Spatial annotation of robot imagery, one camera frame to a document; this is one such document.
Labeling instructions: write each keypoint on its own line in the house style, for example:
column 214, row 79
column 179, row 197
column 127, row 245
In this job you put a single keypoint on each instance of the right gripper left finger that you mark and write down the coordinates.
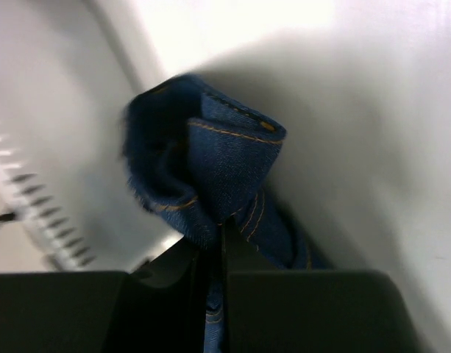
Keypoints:
column 162, row 307

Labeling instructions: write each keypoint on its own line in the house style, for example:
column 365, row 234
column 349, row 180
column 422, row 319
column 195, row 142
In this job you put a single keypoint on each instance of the white plastic laundry basket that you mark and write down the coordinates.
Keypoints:
column 65, row 81

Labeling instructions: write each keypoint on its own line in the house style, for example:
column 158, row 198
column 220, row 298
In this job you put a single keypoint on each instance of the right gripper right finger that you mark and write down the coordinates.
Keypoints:
column 273, row 310

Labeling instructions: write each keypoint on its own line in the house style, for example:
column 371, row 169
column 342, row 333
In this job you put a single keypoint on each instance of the dark blue denim trousers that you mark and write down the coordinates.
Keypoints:
column 196, row 158

